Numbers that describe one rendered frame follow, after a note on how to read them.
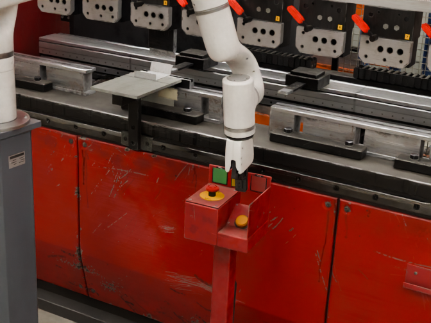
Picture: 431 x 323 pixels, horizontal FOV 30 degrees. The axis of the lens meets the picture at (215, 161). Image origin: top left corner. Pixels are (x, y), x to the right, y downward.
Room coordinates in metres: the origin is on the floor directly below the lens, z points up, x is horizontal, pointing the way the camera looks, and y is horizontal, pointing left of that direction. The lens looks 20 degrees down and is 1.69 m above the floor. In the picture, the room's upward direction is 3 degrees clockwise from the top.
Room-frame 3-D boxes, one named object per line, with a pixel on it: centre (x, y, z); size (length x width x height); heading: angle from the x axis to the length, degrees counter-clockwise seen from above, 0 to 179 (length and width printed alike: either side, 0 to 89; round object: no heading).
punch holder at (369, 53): (2.30, -0.49, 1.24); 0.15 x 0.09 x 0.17; 62
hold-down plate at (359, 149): (2.33, -0.31, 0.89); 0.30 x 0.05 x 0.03; 62
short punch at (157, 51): (2.67, 0.20, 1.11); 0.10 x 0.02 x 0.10; 62
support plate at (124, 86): (2.54, 0.27, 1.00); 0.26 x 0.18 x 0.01; 152
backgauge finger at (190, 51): (2.82, 0.12, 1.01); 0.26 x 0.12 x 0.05; 152
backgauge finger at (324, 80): (2.61, -0.27, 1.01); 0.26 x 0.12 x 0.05; 152
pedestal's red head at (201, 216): (2.14, -0.04, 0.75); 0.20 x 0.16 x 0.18; 66
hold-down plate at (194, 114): (2.60, 0.19, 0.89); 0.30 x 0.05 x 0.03; 62
